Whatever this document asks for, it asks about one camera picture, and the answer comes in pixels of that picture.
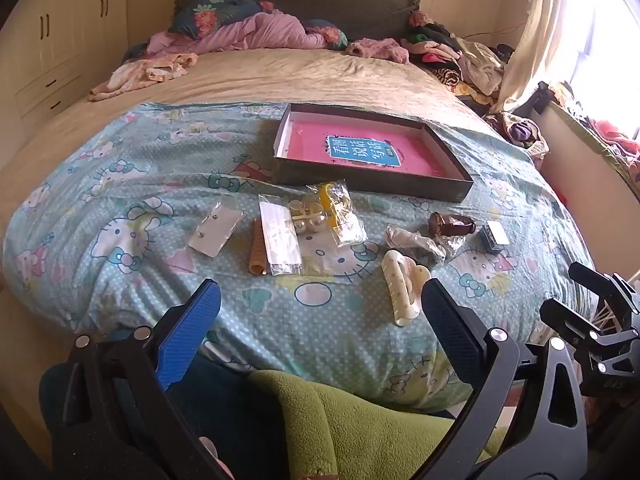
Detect dark teal cloth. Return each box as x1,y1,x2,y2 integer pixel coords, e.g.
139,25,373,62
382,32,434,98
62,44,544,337
39,355,283,480

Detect cream wardrobe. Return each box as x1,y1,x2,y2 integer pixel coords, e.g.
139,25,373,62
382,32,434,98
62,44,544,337
0,0,132,123

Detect clear bag with white card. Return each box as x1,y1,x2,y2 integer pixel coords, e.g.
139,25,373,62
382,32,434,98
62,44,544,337
258,195,304,277

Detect small grey metallic box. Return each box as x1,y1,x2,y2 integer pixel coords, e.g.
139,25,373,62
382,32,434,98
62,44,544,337
479,221,511,254

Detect pearl bead hair clip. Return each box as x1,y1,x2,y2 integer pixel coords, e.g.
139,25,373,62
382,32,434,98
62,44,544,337
289,199,332,235

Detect reddish brown leather wristwatch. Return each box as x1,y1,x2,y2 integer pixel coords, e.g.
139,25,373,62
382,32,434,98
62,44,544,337
428,211,476,237

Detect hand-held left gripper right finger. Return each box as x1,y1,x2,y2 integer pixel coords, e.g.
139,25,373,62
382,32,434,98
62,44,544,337
415,277,590,480

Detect cartoon cat printed blanket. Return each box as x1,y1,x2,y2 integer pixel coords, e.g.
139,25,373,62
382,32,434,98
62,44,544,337
2,101,599,411

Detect green fleece garment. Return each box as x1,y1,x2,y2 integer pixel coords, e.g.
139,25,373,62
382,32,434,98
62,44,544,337
247,369,507,480

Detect cream hair claw clip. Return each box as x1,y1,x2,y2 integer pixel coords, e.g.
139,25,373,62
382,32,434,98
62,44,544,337
381,250,431,327

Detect bed with beige sheet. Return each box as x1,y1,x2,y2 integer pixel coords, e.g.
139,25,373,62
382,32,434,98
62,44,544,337
0,46,531,291

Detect small clear plastic wrapper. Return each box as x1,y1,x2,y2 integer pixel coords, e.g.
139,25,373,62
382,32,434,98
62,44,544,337
440,233,472,262

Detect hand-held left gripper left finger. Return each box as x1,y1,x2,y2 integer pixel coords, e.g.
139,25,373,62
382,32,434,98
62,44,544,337
47,278,233,480

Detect pile of mixed clothes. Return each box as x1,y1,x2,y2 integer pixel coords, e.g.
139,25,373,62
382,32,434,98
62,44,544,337
407,10,517,97

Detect cream curtain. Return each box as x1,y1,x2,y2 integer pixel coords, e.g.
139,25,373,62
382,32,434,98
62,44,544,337
492,0,598,117

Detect grey padded headboard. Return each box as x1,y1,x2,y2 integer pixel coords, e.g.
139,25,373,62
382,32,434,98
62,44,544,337
173,0,421,43

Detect bright window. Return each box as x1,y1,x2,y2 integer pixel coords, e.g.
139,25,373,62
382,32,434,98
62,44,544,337
565,0,640,131

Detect large floral blue pillow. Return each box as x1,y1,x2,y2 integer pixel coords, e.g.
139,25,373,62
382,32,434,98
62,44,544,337
167,0,281,40

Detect bag with dark item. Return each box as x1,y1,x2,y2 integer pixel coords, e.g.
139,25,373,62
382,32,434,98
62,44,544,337
385,225,446,267

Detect peach patterned garment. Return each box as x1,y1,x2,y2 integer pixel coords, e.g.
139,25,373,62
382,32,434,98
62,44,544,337
89,52,200,103

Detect pink book with blue label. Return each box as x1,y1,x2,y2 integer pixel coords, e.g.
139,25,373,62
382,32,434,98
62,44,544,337
285,120,453,180

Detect shallow grey cardboard box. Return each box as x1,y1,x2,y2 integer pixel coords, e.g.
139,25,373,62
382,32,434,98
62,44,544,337
272,102,475,204

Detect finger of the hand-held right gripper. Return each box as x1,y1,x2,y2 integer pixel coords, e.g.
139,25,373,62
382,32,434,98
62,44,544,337
539,297,627,357
568,261,640,315

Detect thin wall cable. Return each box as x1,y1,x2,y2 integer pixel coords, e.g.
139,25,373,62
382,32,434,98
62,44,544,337
477,19,532,38

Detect clear bag with earring card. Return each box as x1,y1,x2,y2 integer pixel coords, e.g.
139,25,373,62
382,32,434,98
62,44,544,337
188,200,246,257

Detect orange spiral hair tie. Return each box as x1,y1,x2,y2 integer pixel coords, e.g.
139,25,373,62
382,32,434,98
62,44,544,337
249,217,271,277

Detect small floral blue pillow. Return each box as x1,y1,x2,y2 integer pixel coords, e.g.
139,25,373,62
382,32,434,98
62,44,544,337
300,19,349,52

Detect pink fuzzy garment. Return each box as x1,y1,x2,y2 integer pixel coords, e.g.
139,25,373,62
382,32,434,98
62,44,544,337
345,38,412,65

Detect clear bag of yellow rings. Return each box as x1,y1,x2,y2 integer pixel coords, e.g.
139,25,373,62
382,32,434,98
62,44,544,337
306,180,368,248

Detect pink quilt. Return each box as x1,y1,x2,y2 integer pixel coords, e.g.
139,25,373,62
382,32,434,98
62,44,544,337
145,10,342,57

